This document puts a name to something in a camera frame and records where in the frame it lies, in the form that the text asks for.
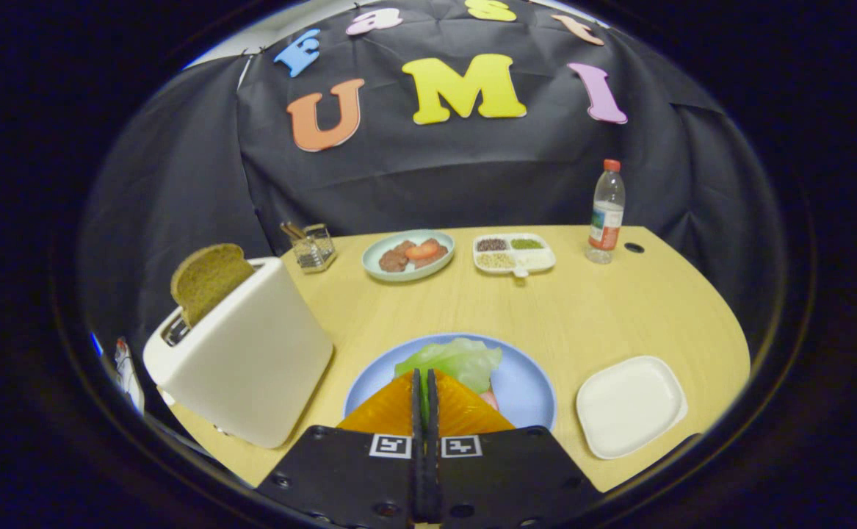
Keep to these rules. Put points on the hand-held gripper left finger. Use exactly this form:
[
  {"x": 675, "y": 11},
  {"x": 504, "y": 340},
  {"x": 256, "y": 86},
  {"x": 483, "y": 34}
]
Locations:
[{"x": 355, "y": 470}]

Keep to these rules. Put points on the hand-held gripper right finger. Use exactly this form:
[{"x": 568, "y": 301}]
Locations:
[{"x": 509, "y": 474}]

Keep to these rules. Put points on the green lettuce leaf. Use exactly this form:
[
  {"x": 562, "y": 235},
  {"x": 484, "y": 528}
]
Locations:
[{"x": 450, "y": 360}]

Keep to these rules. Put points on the brown bread slice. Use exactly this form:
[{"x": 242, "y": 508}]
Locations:
[{"x": 208, "y": 279}]

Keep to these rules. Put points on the blue round plate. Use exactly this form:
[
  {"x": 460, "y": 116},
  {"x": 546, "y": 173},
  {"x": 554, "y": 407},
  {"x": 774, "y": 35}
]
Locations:
[{"x": 527, "y": 389}]

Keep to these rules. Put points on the white square plate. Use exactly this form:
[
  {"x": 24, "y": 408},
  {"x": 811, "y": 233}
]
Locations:
[{"x": 630, "y": 408}]

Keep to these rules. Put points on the white toaster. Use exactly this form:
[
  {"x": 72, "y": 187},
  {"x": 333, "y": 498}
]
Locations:
[{"x": 252, "y": 367}]

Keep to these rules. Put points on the pale green round plate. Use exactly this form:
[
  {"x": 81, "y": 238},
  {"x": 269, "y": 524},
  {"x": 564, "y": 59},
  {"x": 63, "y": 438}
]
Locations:
[{"x": 377, "y": 270}]

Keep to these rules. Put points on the brown meat slice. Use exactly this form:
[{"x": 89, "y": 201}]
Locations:
[
  {"x": 439, "y": 256},
  {"x": 393, "y": 261}
]

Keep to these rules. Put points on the white divided bean tray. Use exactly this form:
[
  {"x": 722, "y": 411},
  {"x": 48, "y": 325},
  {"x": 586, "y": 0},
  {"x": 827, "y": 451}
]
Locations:
[{"x": 514, "y": 253}]

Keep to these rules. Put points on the metal mesh utensil holder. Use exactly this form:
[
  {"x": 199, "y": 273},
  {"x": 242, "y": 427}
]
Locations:
[{"x": 316, "y": 251}]

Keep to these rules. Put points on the brown chopstick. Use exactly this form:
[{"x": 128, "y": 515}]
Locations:
[
  {"x": 296, "y": 229},
  {"x": 287, "y": 231}
]

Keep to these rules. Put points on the black table grommet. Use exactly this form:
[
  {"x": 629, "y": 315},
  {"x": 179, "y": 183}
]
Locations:
[{"x": 634, "y": 247}]

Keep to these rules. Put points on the clear bottle with red cap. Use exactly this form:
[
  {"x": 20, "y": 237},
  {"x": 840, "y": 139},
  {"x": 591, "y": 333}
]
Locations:
[{"x": 606, "y": 220}]

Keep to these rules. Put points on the black backdrop cloth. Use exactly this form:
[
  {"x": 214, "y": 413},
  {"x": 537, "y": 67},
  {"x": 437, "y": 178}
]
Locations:
[{"x": 472, "y": 169}]

